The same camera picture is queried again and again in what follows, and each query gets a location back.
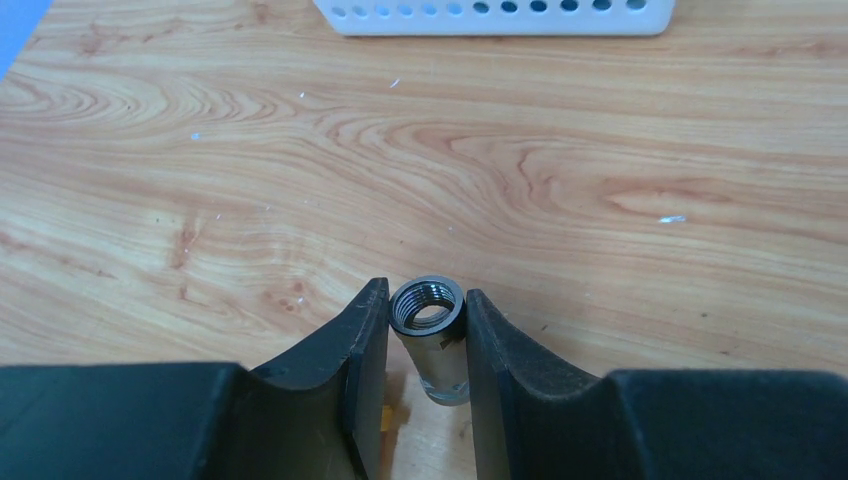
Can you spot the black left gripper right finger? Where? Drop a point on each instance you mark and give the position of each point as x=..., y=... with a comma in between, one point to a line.
x=536, y=416

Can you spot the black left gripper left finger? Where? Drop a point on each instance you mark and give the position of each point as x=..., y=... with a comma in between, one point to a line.
x=312, y=412

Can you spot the silver pipe fitting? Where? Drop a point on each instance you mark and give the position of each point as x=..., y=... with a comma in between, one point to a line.
x=428, y=315

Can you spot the white plastic basket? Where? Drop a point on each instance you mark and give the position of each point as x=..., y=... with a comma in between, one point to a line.
x=497, y=17

